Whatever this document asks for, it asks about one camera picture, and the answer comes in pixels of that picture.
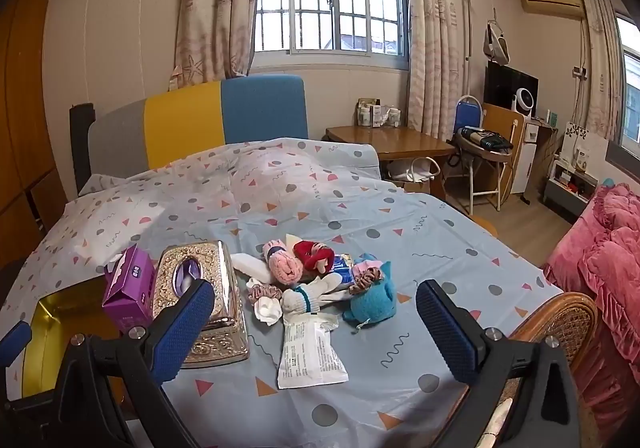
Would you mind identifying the wooden table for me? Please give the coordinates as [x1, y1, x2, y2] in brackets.
[325, 125, 457, 201]

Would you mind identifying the small grey shelf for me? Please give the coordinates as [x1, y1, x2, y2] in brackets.
[544, 160, 598, 216]

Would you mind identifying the purple tissue box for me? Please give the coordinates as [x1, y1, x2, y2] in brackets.
[102, 244, 157, 335]

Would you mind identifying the striped brown scrunchie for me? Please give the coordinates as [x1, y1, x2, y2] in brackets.
[350, 264, 383, 296]

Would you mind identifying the wooden wardrobe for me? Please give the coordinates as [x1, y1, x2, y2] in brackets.
[0, 0, 76, 269]

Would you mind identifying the pink ruffled bedding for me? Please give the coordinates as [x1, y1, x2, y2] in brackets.
[542, 183, 640, 434]

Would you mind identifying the black television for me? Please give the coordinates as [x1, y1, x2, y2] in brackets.
[485, 62, 540, 119]

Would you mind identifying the white sock with blue stripe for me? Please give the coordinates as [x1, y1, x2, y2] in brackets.
[281, 274, 358, 326]

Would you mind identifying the metal stand pole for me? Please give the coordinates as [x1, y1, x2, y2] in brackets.
[465, 0, 493, 99]

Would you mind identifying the red fuzzy sock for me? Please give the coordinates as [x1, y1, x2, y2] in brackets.
[292, 240, 336, 275]

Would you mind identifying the pink fuzzy sock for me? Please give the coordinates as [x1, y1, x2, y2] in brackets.
[263, 239, 304, 288]

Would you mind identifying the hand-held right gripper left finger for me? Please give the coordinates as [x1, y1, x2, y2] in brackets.
[60, 279, 217, 448]

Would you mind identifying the white printed packet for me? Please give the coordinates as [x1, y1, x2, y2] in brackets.
[276, 318, 349, 390]

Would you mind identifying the black bag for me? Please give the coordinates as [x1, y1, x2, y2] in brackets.
[460, 126, 515, 151]

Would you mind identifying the gold metal tray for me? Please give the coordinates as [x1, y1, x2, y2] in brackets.
[22, 285, 126, 401]

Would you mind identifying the hanging beige bag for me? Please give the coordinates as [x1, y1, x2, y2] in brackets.
[482, 18, 511, 65]

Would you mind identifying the white bag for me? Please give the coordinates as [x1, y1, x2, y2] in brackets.
[387, 157, 441, 194]

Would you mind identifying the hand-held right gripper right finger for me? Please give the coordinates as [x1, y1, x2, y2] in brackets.
[416, 279, 583, 448]

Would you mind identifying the blue plush toy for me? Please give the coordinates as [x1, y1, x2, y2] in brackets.
[342, 253, 398, 330]

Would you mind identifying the patterned plastic tablecloth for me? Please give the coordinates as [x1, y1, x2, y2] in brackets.
[0, 137, 566, 448]

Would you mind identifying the pink satin scrunchie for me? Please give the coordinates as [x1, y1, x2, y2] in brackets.
[246, 278, 285, 303]

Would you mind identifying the white waffle cloth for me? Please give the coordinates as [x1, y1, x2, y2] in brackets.
[252, 299, 283, 326]

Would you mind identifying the round folding stool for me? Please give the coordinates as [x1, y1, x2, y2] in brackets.
[452, 135, 516, 214]

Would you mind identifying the beige side curtain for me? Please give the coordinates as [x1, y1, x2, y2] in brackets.
[575, 0, 623, 141]

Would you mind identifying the white fan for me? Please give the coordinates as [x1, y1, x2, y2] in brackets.
[512, 87, 535, 116]

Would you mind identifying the side window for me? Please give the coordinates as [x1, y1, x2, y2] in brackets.
[615, 13, 640, 149]

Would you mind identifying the blue tissue packet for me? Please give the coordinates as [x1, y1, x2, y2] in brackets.
[327, 253, 357, 290]

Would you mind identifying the beige starfish curtain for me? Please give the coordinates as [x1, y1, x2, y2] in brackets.
[170, 0, 268, 91]

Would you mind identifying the beige patterned curtain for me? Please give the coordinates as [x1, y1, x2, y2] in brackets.
[402, 0, 468, 141]

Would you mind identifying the white patterned box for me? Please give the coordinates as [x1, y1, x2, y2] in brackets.
[560, 122, 608, 174]

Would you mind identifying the wooden folding board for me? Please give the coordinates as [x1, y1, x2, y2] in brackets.
[482, 103, 526, 194]

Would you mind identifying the white cabinet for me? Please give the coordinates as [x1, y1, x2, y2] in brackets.
[510, 120, 557, 199]

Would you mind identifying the rattan chair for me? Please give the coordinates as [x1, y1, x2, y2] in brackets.
[470, 292, 599, 448]

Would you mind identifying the blue chair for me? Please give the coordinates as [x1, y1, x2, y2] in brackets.
[452, 95, 483, 169]

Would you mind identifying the air conditioner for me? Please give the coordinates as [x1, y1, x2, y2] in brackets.
[522, 0, 586, 20]

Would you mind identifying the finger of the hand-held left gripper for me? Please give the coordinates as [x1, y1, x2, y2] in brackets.
[0, 321, 32, 359]

